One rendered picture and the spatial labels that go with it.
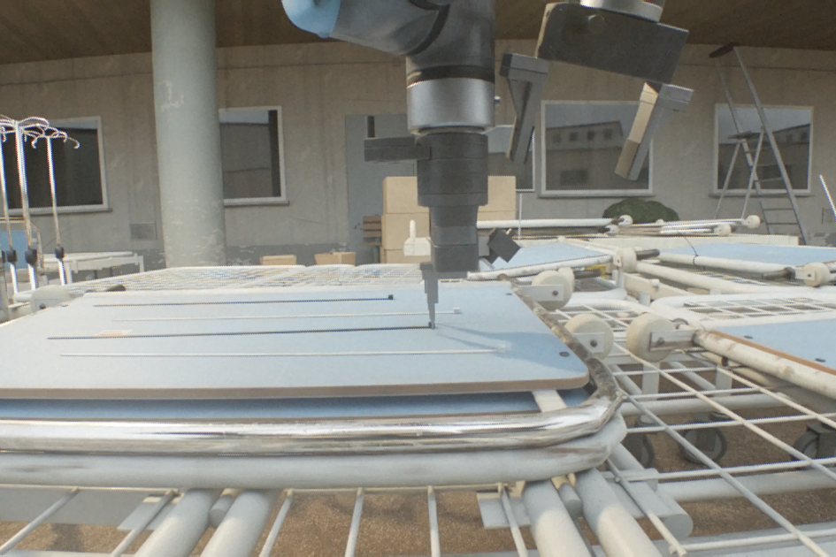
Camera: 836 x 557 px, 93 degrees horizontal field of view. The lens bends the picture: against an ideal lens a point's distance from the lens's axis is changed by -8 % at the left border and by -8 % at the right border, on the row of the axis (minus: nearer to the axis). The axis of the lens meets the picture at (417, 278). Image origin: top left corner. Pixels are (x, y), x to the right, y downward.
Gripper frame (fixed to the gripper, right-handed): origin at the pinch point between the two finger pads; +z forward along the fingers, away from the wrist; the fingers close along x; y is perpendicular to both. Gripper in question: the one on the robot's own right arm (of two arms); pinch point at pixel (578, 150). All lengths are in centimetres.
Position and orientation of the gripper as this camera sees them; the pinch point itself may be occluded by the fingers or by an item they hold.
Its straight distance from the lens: 50.9
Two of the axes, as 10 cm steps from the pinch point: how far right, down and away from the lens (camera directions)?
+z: -1.4, 8.6, 4.9
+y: 1.1, 5.1, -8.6
